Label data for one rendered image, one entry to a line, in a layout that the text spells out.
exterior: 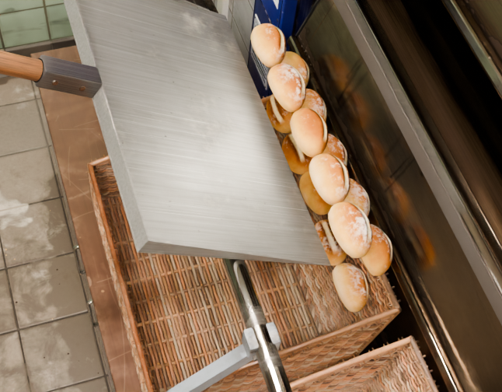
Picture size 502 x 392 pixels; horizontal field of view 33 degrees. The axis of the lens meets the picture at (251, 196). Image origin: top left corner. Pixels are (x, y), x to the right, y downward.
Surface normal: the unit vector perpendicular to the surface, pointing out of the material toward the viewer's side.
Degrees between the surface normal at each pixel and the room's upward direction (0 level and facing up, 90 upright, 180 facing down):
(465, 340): 70
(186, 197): 33
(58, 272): 0
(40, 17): 90
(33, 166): 0
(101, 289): 0
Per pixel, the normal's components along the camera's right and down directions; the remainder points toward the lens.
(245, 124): 0.59, -0.57
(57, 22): 0.32, 0.81
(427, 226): -0.86, 0.03
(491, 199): 0.22, -0.56
